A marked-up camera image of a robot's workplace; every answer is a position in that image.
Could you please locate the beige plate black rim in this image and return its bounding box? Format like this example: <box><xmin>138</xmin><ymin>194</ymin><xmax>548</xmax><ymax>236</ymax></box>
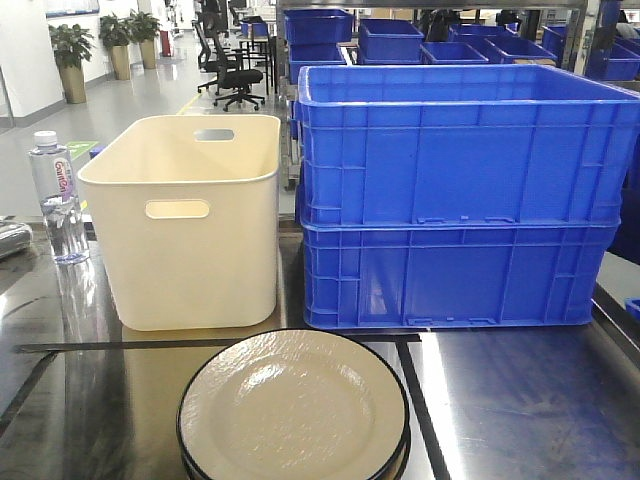
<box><xmin>176</xmin><ymin>329</ymin><xmax>410</xmax><ymax>479</ymax></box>
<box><xmin>181</xmin><ymin>430</ymin><xmax>411</xmax><ymax>480</ymax></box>

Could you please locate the lower large blue crate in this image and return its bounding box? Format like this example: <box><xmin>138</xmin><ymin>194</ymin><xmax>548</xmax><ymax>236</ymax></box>
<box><xmin>296</xmin><ymin>202</ymin><xmax>618</xmax><ymax>330</ymax></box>

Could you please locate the large blue crate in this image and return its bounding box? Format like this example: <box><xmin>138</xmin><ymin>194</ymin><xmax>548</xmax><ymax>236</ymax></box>
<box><xmin>298</xmin><ymin>64</ymin><xmax>639</xmax><ymax>226</ymax></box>
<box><xmin>296</xmin><ymin>202</ymin><xmax>618</xmax><ymax>330</ymax></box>

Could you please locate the cream plastic storage bin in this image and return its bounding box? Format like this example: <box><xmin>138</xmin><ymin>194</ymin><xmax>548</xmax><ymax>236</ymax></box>
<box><xmin>78</xmin><ymin>114</ymin><xmax>280</xmax><ymax>331</ymax></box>

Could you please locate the black office chair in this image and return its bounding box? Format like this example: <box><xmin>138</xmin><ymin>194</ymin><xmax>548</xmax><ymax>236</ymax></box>
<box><xmin>213</xmin><ymin>35</ymin><xmax>265</xmax><ymax>112</ymax></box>

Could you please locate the upper large blue crate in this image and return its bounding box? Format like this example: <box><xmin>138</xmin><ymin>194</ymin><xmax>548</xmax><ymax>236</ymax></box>
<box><xmin>298</xmin><ymin>64</ymin><xmax>639</xmax><ymax>226</ymax></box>

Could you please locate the blue crate back middle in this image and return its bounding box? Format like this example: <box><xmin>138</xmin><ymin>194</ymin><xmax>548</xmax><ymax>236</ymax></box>
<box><xmin>358</xmin><ymin>18</ymin><xmax>424</xmax><ymax>65</ymax></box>

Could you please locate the blue crate back left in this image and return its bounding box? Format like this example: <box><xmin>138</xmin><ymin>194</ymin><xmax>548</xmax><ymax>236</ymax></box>
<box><xmin>284</xmin><ymin>9</ymin><xmax>354</xmax><ymax>45</ymax></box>

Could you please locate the blue crate back right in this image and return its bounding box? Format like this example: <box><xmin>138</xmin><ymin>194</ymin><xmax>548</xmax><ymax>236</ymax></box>
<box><xmin>484</xmin><ymin>36</ymin><xmax>557</xmax><ymax>65</ymax></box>

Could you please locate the clear water bottle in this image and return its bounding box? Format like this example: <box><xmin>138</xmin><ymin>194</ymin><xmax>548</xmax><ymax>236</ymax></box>
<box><xmin>29</xmin><ymin>131</ymin><xmax>90</xmax><ymax>264</ymax></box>

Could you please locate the potted plant far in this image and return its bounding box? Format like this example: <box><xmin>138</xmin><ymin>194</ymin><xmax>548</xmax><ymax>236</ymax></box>
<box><xmin>128</xmin><ymin>10</ymin><xmax>160</xmax><ymax>70</ymax></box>

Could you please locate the potted plant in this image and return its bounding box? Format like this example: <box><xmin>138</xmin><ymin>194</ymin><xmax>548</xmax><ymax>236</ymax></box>
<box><xmin>128</xmin><ymin>10</ymin><xmax>160</xmax><ymax>70</ymax></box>
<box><xmin>99</xmin><ymin>13</ymin><xmax>131</xmax><ymax>80</ymax></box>
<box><xmin>48</xmin><ymin>24</ymin><xmax>93</xmax><ymax>104</ymax></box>

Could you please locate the potted plant middle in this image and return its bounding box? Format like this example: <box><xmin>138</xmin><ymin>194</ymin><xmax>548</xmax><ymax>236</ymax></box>
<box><xmin>99</xmin><ymin>13</ymin><xmax>131</xmax><ymax>80</ymax></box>

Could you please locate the grey object left edge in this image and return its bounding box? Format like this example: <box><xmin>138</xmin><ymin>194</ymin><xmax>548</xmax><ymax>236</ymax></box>
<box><xmin>0</xmin><ymin>220</ymin><xmax>33</xmax><ymax>259</ymax></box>

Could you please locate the potted plant near left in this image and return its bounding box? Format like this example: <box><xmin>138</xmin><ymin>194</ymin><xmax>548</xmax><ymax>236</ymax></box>
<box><xmin>48</xmin><ymin>24</ymin><xmax>93</xmax><ymax>104</ymax></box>

